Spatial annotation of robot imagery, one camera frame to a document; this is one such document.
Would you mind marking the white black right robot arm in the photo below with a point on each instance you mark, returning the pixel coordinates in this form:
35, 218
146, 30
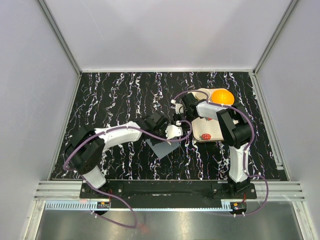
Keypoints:
236, 128

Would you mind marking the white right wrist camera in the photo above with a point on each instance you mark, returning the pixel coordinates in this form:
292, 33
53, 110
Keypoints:
178, 107

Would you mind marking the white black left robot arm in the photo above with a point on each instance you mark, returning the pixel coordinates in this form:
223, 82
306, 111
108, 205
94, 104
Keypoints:
85, 149

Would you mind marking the strawberry pattern tray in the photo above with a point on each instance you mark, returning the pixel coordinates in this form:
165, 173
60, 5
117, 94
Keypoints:
206, 129

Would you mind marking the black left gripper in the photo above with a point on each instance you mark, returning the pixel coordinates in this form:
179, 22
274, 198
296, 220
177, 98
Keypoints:
163, 128

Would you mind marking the orange bowl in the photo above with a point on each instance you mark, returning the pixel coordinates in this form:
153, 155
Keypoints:
223, 97

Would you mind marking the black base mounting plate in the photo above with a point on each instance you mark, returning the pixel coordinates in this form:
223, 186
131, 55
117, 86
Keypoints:
167, 194

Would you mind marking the grey paper envelope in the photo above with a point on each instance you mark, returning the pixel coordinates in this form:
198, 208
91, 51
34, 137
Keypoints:
162, 149

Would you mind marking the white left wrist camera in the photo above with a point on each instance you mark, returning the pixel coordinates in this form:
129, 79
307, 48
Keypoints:
174, 130

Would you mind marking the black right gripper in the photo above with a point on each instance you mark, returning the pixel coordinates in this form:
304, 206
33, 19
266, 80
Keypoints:
176, 117

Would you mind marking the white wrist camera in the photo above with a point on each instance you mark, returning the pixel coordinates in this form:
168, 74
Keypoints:
174, 130
178, 107

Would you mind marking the white slotted cable duct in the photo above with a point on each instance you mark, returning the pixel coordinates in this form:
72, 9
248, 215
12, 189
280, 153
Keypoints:
74, 205

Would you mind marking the cream yellow cup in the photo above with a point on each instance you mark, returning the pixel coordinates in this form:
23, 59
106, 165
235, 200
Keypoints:
202, 94

